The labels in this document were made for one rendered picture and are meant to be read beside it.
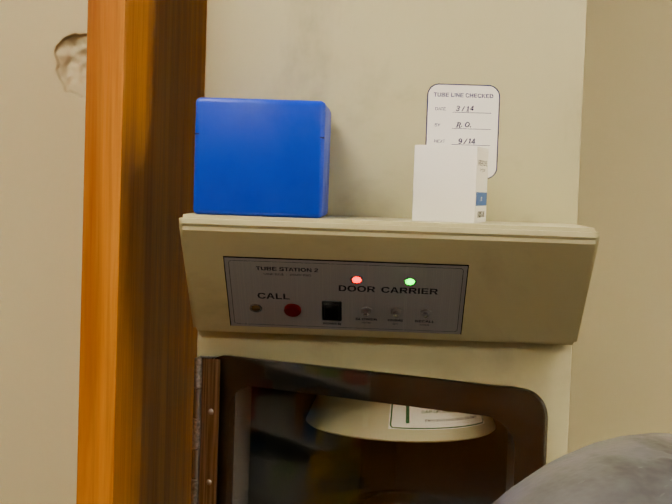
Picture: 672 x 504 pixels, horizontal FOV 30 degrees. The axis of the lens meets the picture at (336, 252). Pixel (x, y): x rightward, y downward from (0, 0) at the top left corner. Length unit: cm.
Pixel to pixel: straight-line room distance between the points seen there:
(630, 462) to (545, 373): 76
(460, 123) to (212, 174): 23
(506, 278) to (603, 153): 55
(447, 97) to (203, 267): 25
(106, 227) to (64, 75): 57
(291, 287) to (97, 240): 16
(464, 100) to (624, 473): 77
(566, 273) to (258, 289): 24
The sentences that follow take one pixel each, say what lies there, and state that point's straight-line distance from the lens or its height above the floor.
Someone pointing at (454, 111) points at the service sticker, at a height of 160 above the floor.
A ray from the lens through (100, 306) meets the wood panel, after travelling 101.
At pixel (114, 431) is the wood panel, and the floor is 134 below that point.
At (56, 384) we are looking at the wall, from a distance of 157.
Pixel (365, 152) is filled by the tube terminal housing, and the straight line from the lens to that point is 107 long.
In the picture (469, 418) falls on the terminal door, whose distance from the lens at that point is 96.
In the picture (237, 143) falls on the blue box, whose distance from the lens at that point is 97.
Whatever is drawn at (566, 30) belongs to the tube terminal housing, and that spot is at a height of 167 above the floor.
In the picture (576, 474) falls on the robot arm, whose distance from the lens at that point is 32.
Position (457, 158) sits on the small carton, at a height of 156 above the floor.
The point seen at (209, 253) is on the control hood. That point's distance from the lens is 98.
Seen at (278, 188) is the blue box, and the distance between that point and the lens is 96.
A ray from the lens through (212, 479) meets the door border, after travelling 109.
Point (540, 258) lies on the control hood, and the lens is 98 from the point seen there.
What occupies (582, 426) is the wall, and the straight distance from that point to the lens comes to 154.
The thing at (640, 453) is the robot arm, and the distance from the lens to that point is 33.
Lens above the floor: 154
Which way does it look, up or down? 3 degrees down
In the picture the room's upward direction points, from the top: 2 degrees clockwise
